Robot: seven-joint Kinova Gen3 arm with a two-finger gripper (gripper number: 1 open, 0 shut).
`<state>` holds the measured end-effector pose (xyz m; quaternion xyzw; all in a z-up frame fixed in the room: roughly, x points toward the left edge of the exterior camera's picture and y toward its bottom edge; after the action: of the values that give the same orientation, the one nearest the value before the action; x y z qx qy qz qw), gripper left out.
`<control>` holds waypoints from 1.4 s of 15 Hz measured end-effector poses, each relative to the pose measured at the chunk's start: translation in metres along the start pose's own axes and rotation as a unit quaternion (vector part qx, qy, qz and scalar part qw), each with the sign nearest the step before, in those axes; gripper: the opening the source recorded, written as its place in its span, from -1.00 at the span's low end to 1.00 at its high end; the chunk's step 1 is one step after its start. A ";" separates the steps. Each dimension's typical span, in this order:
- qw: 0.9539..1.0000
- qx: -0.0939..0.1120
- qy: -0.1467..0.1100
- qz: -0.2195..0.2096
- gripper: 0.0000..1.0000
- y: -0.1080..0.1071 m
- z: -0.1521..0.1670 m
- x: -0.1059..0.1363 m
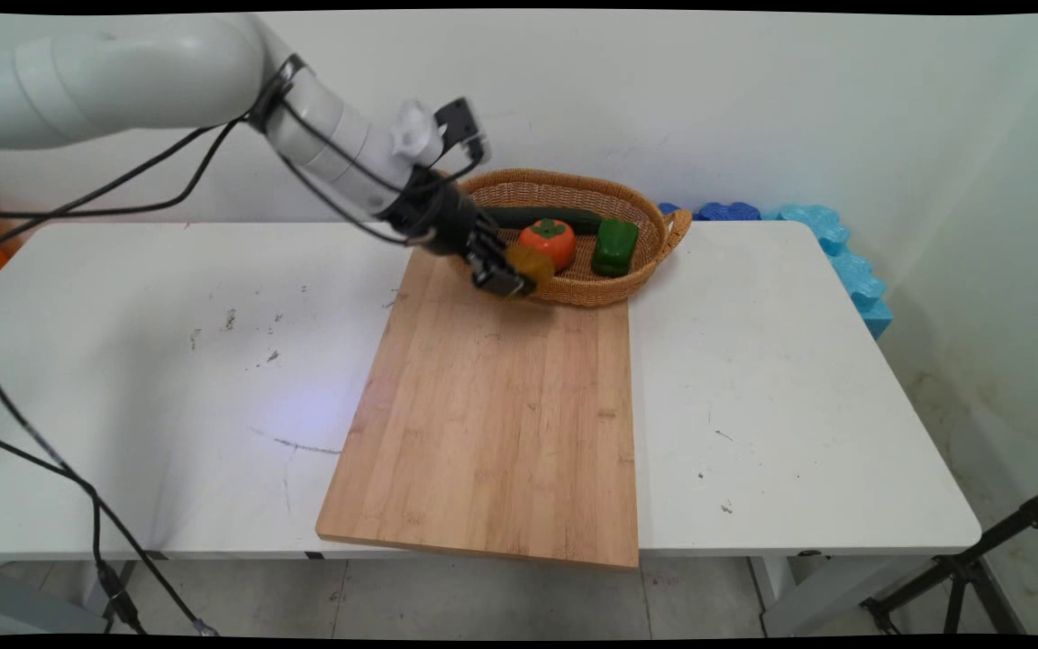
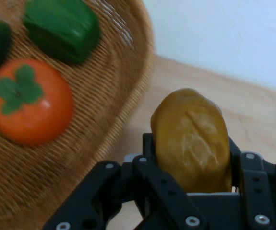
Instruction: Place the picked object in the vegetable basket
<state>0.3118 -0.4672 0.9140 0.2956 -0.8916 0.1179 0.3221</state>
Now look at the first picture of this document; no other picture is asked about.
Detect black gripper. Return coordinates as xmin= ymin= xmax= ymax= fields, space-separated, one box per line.
xmin=382 ymin=169 xmax=538 ymax=300

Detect yellow-brown toy potato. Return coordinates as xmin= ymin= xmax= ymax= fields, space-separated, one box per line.
xmin=505 ymin=244 xmax=557 ymax=296

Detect orange toy persimmon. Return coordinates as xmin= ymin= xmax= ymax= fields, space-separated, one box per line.
xmin=518 ymin=218 xmax=578 ymax=274

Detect dark green toy cucumber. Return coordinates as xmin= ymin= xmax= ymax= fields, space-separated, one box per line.
xmin=481 ymin=206 xmax=606 ymax=237

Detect woven wicker basket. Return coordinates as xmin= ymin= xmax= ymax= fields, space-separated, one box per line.
xmin=447 ymin=169 xmax=694 ymax=308

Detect green toy bell pepper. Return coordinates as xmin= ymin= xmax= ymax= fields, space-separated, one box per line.
xmin=590 ymin=218 xmax=641 ymax=279

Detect wooden cutting board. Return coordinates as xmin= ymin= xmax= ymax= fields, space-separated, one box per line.
xmin=316 ymin=245 xmax=641 ymax=570

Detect dark blue foam piece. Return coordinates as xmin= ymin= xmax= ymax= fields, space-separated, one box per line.
xmin=658 ymin=201 xmax=764 ymax=224

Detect light blue foam piece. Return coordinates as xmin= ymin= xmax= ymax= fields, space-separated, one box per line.
xmin=760 ymin=204 xmax=895 ymax=342

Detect white table leg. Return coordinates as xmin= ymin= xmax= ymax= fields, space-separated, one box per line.
xmin=747 ymin=555 xmax=797 ymax=607

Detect black metal table leg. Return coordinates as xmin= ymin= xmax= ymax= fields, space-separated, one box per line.
xmin=101 ymin=559 xmax=139 ymax=634

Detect black tripod stand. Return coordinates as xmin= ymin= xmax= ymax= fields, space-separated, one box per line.
xmin=859 ymin=480 xmax=1038 ymax=636

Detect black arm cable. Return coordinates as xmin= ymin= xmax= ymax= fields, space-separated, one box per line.
xmin=0 ymin=56 xmax=489 ymax=264

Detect black floor cable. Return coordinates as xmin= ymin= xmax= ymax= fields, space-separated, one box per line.
xmin=0 ymin=343 xmax=221 ymax=637

